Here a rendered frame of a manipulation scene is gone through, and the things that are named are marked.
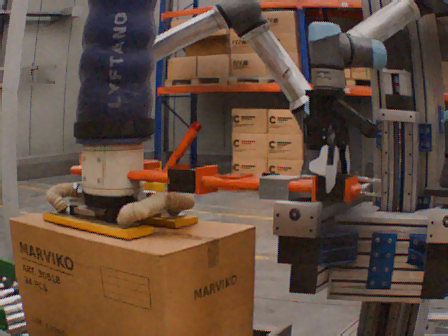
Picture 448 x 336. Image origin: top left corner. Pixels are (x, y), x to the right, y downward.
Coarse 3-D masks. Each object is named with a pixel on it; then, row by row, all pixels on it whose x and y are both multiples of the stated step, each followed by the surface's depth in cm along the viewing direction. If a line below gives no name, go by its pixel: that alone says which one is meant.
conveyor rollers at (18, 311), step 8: (0, 280) 226; (8, 280) 231; (0, 288) 215; (8, 288) 220; (16, 288) 215; (0, 296) 204; (8, 296) 202; (16, 296) 204; (0, 304) 193; (8, 304) 197; (16, 304) 193; (8, 312) 186; (16, 312) 190; (8, 320) 176; (16, 320) 179; (24, 320) 183; (16, 328) 169; (24, 328) 172
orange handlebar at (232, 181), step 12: (72, 168) 164; (144, 168) 177; (156, 168) 182; (132, 180) 153; (144, 180) 150; (156, 180) 148; (204, 180) 141; (216, 180) 140; (228, 180) 138; (240, 180) 137; (252, 180) 136; (300, 180) 135
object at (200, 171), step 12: (168, 168) 144; (180, 168) 148; (192, 168) 151; (204, 168) 143; (216, 168) 147; (168, 180) 145; (180, 180) 143; (192, 180) 142; (168, 192) 145; (180, 192) 143; (192, 192) 141; (204, 192) 143
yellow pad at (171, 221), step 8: (104, 216) 169; (168, 216) 159; (176, 216) 160; (184, 216) 163; (192, 216) 163; (152, 224) 160; (160, 224) 158; (168, 224) 157; (176, 224) 156; (184, 224) 159
